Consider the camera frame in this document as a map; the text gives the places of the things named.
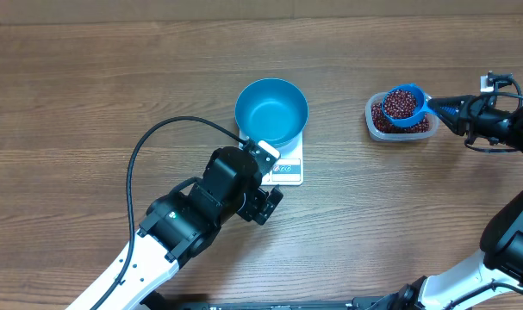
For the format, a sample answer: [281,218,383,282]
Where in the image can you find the clear plastic container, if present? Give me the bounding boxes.
[365,92,439,142]

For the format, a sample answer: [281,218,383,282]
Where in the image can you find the blue plastic measuring scoop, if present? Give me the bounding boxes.
[381,84,433,127]

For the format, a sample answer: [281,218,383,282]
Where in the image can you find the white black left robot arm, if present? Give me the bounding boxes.
[70,141,283,309]

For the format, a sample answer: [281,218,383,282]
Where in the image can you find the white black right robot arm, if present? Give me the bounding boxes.
[373,74,523,310]

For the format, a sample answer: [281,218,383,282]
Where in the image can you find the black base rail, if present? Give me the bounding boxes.
[140,292,422,310]

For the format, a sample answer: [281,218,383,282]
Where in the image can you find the teal blue bowl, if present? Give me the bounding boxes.
[234,77,309,148]

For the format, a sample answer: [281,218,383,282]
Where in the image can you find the white digital kitchen scale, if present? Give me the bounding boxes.
[262,133,304,186]

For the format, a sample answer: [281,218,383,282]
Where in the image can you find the red adzuki beans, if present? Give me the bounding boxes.
[370,102,430,133]

